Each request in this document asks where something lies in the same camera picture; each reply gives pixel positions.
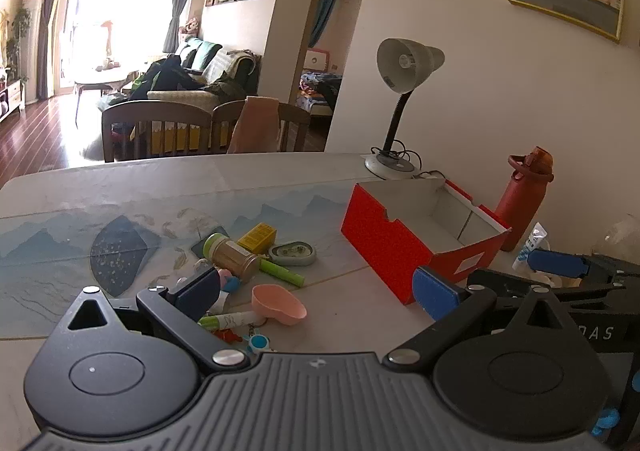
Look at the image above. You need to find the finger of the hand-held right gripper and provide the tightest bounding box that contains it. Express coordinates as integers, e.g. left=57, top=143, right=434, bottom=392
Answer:
left=527, top=250, right=640, bottom=289
left=467, top=268, right=626, bottom=302

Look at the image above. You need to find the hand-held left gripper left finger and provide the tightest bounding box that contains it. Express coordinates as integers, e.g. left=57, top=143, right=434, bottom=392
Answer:
left=65, top=267, right=251, bottom=372

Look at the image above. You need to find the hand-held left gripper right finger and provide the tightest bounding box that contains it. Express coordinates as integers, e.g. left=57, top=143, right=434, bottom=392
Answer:
left=382, top=266, right=576, bottom=373

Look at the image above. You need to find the small colourful toy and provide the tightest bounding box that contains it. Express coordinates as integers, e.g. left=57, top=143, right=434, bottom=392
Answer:
left=216, top=268, right=243, bottom=293

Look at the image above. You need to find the white green glue stick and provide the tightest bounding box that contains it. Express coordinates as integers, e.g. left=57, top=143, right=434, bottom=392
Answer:
left=198, top=311, right=258, bottom=329

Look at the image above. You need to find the green lid jar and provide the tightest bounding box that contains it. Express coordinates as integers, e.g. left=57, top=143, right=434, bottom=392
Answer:
left=202, top=232, right=261, bottom=280

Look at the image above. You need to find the pink plastic scoop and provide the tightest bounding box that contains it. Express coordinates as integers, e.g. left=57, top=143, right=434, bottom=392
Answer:
left=251, top=284, right=307, bottom=327

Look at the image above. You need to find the red cardboard box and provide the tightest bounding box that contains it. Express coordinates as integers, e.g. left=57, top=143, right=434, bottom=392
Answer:
left=341, top=178, right=513, bottom=306

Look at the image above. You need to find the blue white figure keychain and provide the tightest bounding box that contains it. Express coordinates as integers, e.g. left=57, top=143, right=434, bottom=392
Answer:
left=247, top=326, right=273, bottom=354

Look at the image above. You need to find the yellow carton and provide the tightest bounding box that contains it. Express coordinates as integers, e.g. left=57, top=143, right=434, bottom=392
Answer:
left=236, top=223, right=277, bottom=254

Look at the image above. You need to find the lime green marker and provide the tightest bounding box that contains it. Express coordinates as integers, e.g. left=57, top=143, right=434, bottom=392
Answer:
left=258, top=258, right=305, bottom=288

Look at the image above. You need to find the person's right hand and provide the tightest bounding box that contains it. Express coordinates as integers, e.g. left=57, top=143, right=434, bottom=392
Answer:
left=590, top=371, right=640, bottom=437

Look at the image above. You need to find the white blue tube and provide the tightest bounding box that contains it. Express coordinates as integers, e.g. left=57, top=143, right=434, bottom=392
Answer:
left=512, top=222, right=551, bottom=272

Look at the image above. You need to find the dark square coaster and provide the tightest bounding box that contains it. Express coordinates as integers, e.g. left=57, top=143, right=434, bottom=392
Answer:
left=190, top=237, right=221, bottom=259

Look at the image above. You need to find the clear plastic bag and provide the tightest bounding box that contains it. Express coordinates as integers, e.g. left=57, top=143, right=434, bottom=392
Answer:
left=592, top=213, right=640, bottom=257

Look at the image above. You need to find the red water bottle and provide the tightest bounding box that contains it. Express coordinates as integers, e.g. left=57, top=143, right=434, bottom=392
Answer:
left=494, top=146, right=555, bottom=253

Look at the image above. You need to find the pink cloth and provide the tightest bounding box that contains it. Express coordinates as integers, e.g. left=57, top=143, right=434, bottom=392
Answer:
left=226, top=96, right=281, bottom=154

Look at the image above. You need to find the dark jacket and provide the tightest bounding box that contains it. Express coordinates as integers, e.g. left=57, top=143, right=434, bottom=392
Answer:
left=127, top=56, right=201, bottom=99

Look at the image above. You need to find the sofa with blankets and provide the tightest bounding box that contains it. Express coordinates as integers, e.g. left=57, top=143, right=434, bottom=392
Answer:
left=147, top=37, right=261, bottom=106

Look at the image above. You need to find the white coffee table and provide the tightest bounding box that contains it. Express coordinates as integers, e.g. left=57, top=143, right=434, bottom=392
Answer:
left=72, top=67, right=138, bottom=124

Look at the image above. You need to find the grey desk lamp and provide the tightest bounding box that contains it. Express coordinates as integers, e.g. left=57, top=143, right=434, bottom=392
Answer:
left=364, top=37, right=446, bottom=180

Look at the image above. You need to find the bed with clothes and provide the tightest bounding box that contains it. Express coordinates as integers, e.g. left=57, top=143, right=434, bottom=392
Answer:
left=297, top=71, right=343, bottom=112

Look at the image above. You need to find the wooden tv cabinet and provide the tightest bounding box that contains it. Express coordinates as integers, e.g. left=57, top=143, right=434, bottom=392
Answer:
left=0, top=78, right=26, bottom=122

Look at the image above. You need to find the white standing air conditioner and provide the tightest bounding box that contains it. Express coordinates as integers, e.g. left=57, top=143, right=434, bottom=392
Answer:
left=22, top=0, right=46, bottom=104

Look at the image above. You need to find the blue bedroom curtain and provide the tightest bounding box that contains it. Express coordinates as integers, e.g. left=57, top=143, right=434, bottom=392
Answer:
left=309, top=0, right=343, bottom=49

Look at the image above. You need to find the green house plant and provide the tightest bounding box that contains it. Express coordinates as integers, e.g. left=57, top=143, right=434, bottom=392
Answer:
left=7, top=6, right=31, bottom=82

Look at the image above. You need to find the black lamp cable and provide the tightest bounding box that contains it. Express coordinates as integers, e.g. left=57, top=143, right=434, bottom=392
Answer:
left=370, top=138, right=426, bottom=172

